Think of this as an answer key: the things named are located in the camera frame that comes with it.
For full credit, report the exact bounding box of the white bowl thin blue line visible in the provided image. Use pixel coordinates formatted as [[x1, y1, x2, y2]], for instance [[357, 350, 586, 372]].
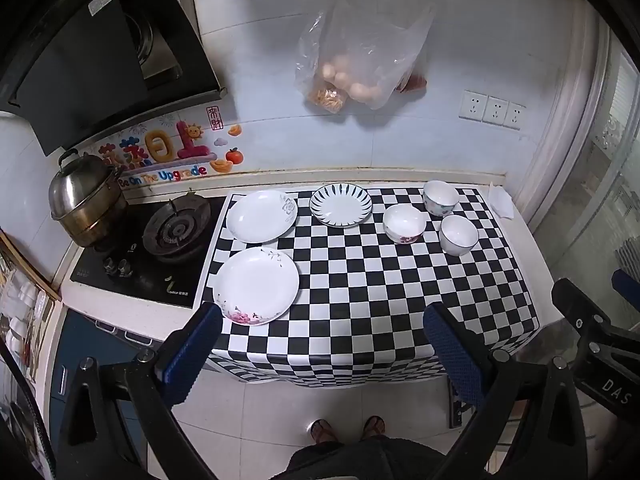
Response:
[[440, 214, 479, 257]]

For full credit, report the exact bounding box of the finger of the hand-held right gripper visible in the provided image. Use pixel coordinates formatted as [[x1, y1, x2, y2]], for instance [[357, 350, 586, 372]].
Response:
[[551, 278, 618, 361], [611, 268, 640, 303]]

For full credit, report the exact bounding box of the white plate blue striped rim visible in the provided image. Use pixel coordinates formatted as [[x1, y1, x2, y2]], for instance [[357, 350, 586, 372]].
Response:
[[309, 184, 374, 229]]

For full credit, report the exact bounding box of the person's left foot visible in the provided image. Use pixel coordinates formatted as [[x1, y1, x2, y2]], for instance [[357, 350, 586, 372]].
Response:
[[310, 419, 341, 443]]

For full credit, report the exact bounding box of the person's right foot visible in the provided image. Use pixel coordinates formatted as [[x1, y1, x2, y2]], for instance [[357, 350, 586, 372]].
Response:
[[361, 415, 387, 441]]

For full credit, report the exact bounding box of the black white checkered mat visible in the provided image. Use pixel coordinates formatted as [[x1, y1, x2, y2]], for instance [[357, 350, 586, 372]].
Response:
[[195, 186, 541, 390]]

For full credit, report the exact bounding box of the colourful wall sticker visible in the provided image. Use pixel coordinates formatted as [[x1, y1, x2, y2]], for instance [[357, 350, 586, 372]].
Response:
[[82, 105, 246, 186]]

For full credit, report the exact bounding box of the white bowl blue flower print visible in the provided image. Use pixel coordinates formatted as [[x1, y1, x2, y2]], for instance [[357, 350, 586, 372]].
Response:
[[423, 180, 459, 217]]

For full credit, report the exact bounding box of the clear plastic bag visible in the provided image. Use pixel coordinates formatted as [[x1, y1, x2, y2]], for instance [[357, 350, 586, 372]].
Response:
[[295, 0, 435, 111]]

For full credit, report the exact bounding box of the black burner grate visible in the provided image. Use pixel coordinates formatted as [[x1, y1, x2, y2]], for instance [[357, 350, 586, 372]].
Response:
[[142, 195, 212, 261]]

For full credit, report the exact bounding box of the person's dark clothing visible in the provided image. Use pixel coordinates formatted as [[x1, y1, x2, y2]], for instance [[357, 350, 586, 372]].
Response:
[[287, 435, 451, 480]]

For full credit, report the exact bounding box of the orange snack packet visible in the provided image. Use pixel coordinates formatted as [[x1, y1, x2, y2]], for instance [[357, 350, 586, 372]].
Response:
[[310, 86, 346, 111]]

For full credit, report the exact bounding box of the glass sliding door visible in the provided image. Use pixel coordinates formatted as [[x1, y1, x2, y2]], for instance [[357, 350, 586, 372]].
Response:
[[515, 10, 640, 311]]

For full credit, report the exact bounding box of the white plate pink flower print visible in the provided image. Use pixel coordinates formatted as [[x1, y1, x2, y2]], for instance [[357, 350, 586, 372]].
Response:
[[212, 246, 301, 326]]

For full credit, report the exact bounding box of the blue kitchen cabinet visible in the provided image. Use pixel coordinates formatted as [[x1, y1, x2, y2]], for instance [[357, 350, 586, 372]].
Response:
[[47, 308, 168, 480]]

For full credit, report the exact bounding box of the white crumpled cloth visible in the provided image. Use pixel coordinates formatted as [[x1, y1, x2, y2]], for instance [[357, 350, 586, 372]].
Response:
[[487, 181, 516, 221]]

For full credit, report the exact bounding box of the wooden dish cupboard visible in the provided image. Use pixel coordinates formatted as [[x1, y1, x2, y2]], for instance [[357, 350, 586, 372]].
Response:
[[0, 230, 63, 396]]

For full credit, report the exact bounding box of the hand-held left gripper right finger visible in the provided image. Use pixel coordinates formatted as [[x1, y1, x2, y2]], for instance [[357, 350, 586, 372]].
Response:
[[422, 301, 589, 480]]

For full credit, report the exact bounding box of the white bowl pink flower print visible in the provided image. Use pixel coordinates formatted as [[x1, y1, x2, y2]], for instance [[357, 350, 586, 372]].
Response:
[[383, 204, 427, 244]]

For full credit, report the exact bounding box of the black range hood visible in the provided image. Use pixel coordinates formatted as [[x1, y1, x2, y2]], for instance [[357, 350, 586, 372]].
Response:
[[0, 0, 228, 157]]

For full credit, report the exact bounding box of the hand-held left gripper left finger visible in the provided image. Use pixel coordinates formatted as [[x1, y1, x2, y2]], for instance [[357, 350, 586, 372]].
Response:
[[52, 301, 224, 480]]

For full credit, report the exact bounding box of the white plate grey flower print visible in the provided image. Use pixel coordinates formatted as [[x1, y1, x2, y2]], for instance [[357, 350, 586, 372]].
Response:
[[226, 190, 299, 242]]

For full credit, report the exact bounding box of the black gas stove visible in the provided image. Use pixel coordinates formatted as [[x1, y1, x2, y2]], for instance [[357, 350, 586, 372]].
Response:
[[70, 192, 228, 309]]

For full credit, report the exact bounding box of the steel steamer pot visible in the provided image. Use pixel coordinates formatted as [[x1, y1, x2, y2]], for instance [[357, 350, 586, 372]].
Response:
[[48, 148, 130, 247]]

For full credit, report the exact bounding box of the person's foot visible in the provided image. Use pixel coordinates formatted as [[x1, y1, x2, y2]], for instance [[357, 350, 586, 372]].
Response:
[[310, 419, 341, 443], [361, 415, 387, 441]]

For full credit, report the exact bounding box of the white wall socket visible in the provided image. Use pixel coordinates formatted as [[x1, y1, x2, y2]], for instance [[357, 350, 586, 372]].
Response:
[[482, 96, 510, 126], [460, 90, 488, 122], [504, 101, 527, 130]]

